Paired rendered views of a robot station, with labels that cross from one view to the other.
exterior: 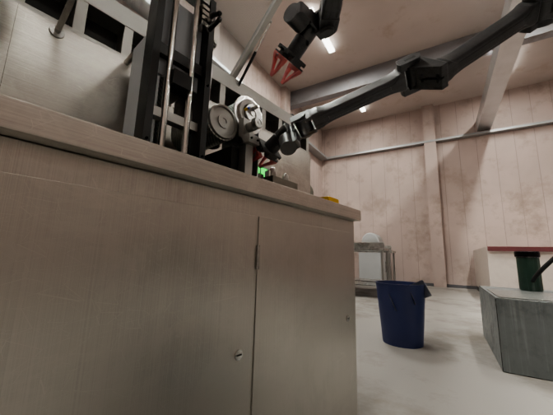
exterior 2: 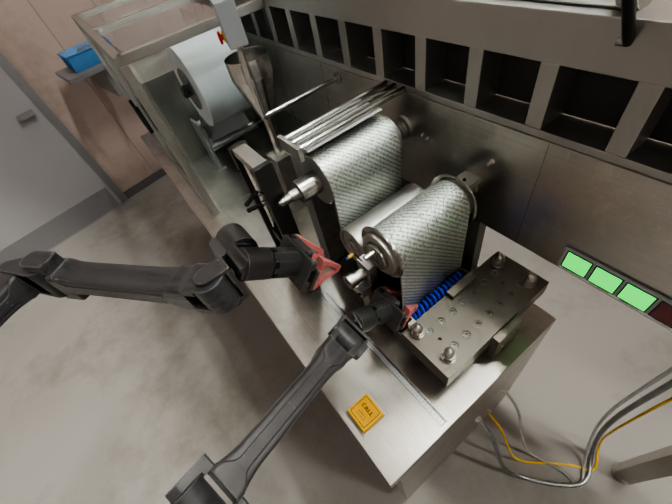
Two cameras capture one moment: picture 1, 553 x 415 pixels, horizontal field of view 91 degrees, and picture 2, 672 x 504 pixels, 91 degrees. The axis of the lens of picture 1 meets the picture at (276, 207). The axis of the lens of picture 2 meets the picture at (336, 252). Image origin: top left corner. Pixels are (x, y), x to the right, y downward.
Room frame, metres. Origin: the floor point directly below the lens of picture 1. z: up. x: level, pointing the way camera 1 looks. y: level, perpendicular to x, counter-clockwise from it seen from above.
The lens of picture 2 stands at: (1.08, -0.38, 1.87)
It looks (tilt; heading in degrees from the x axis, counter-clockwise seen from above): 49 degrees down; 114
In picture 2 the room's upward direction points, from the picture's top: 16 degrees counter-clockwise
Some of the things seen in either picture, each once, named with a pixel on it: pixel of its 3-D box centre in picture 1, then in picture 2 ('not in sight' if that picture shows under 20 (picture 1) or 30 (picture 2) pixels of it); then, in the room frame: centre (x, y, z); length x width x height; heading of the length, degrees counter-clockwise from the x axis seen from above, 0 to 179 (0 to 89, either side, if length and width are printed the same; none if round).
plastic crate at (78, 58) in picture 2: not in sight; (88, 54); (-1.47, 1.91, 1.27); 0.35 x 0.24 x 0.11; 59
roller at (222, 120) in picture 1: (202, 131); (386, 223); (0.96, 0.28, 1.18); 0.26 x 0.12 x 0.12; 49
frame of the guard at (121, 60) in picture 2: not in sight; (187, 87); (-0.18, 1.17, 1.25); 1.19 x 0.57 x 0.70; 139
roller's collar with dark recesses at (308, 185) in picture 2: not in sight; (307, 186); (0.76, 0.26, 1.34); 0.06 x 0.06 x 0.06; 49
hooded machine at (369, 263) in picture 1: (374, 258); not in sight; (8.02, -2.87, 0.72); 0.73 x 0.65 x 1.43; 59
